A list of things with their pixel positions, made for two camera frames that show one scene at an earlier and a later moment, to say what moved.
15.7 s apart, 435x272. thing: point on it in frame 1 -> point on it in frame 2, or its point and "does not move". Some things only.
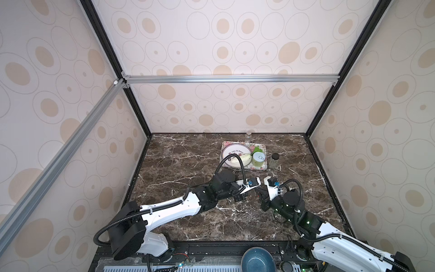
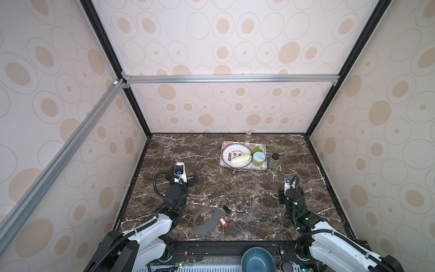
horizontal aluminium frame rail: (284, 79) does not move
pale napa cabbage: (246, 158) does not move
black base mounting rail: (208, 253) does not move
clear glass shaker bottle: (248, 135) does not move
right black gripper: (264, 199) -> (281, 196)
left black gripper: (242, 196) -> (190, 182)
